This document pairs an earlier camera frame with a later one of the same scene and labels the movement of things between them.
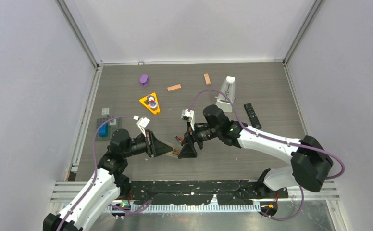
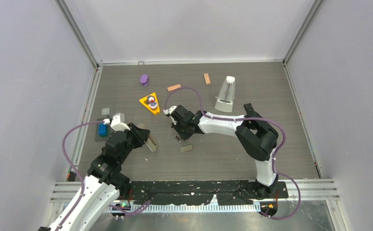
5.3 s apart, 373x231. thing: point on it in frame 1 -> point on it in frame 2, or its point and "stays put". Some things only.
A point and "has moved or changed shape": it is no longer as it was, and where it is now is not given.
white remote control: (177, 147) has moved or changed shape
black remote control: (253, 116) stays put
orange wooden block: (174, 87) stays put
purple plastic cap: (144, 79) stays put
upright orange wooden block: (207, 79) stays put
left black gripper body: (148, 142) -> (134, 138)
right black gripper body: (201, 134) -> (181, 129)
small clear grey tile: (105, 110) stays put
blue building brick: (103, 131) stays put
